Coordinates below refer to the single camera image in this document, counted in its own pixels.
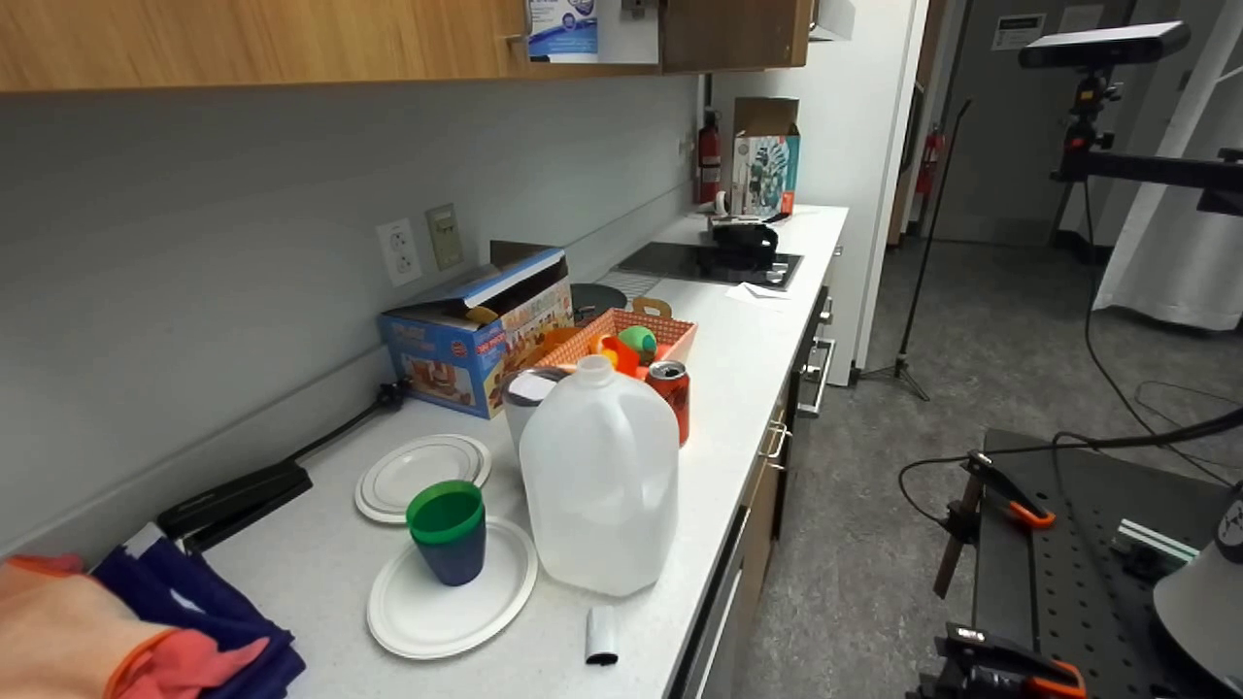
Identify wooden cabinet door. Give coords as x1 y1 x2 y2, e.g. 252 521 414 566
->
661 0 813 71

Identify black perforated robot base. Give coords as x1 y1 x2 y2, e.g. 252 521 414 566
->
969 429 1236 699

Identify blue white package in cabinet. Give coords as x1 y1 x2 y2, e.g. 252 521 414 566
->
525 0 599 62

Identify wooden upper cabinet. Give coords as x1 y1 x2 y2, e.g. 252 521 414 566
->
0 0 525 94

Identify red soda can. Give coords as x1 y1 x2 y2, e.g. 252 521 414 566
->
648 362 692 433

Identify dark round bowl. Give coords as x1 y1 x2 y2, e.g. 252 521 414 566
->
571 284 625 322

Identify white metal tin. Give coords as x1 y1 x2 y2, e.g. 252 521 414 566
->
503 363 567 438

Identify translucent plastic milk jug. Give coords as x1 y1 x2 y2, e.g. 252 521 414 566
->
519 358 678 599

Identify black pot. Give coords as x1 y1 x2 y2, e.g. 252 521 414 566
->
707 222 778 267

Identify black cooktop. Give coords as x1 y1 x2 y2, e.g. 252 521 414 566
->
621 241 799 292

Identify blue cardboard snack box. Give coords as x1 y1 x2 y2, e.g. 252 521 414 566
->
378 248 573 418

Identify red fire extinguisher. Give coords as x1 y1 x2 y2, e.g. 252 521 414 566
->
696 107 722 208

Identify white plate stack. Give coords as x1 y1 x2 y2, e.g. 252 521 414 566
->
354 433 493 529

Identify green and blue cup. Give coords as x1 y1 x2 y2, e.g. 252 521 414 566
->
405 480 485 586

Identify blue white cardboard box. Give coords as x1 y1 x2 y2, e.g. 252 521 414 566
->
735 98 799 216

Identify small white black cylinder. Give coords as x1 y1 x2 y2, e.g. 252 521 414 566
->
587 607 621 667

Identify lower wooden drawer cabinets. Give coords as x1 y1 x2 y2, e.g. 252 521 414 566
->
666 286 828 699

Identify white plate under cup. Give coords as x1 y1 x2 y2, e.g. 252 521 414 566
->
366 515 538 660

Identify orange black clamp upper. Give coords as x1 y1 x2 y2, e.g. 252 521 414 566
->
932 451 1056 599

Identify orange black clamp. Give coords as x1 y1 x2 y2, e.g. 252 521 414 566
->
905 623 1089 699
932 451 1056 599

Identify black stapler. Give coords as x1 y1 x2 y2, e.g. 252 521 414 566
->
155 460 312 551

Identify orange black clamp lower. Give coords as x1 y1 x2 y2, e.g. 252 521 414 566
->
905 623 1089 699

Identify blue cloth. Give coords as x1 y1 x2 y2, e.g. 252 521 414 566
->
93 541 304 699

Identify beige wall switch plate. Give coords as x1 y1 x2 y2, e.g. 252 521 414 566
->
424 200 461 267

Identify white wall outlet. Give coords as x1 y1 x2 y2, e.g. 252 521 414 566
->
378 216 424 286

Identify black camera on tripod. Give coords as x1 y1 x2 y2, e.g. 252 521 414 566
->
1019 19 1191 179

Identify black cable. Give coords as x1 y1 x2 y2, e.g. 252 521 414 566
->
898 296 1243 531

